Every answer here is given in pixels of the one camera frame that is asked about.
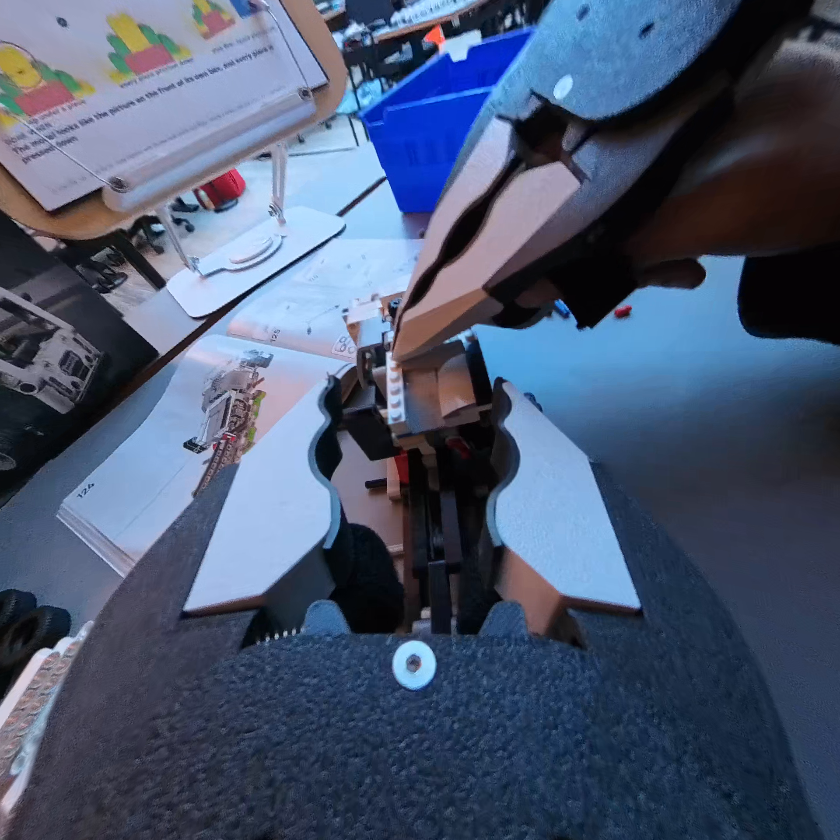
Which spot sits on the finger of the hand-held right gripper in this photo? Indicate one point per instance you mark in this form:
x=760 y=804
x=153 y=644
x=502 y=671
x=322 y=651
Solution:
x=499 y=243
x=472 y=184

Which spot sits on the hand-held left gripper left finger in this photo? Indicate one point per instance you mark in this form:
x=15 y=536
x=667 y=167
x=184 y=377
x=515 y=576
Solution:
x=262 y=525

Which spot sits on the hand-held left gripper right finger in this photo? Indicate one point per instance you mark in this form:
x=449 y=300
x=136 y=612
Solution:
x=558 y=525

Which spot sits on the white lego truck model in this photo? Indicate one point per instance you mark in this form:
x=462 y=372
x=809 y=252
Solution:
x=433 y=459

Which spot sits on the white studded lego panel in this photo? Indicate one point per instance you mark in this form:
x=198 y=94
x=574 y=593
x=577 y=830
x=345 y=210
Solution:
x=397 y=394

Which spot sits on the pile of small lego pins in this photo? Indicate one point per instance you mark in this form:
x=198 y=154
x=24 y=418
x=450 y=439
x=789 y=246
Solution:
x=623 y=310

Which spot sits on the open lego instruction booklet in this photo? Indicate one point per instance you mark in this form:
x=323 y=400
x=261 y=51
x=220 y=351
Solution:
x=144 y=446

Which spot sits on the black lego set box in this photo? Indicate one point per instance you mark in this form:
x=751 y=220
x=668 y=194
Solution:
x=52 y=367

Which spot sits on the group of white lego beams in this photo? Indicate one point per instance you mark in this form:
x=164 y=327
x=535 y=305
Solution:
x=33 y=709

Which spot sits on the person's right hand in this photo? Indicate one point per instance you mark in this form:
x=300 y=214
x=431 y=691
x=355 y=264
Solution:
x=774 y=184

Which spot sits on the blue plastic bin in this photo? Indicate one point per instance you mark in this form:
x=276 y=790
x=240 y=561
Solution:
x=420 y=131

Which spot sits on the white metal document stand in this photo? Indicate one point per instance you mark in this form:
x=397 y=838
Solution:
x=262 y=262

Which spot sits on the red bag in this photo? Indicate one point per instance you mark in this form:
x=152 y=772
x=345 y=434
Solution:
x=223 y=190

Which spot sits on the colourful printed instruction sheet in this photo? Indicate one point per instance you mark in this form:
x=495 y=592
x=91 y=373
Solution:
x=164 y=85

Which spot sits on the wooden document board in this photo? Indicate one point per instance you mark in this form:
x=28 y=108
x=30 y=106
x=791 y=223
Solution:
x=46 y=216

